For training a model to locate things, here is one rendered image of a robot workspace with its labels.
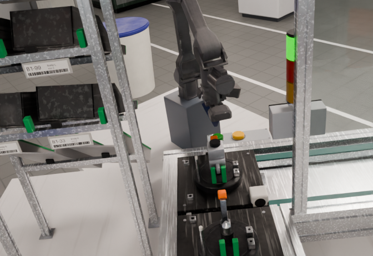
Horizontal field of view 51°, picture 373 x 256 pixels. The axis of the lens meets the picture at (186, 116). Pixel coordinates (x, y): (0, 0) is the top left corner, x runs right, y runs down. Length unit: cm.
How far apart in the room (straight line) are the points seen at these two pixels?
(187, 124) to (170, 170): 21
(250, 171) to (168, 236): 31
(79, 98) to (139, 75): 298
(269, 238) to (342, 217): 22
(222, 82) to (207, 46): 11
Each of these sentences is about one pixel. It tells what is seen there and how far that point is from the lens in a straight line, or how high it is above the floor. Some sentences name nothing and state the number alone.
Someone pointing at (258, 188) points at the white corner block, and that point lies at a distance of 106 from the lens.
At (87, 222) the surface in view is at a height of 86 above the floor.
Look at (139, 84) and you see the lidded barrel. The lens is 384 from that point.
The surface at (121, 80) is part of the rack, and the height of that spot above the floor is 133.
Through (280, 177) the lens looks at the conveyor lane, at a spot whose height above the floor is 92.
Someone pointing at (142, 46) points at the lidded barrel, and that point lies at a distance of 374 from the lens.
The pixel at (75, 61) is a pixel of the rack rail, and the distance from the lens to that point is 93.
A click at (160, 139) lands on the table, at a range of 155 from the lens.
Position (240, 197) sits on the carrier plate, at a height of 97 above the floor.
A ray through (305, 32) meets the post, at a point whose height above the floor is 143.
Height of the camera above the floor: 169
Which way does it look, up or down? 29 degrees down
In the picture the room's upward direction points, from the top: 8 degrees counter-clockwise
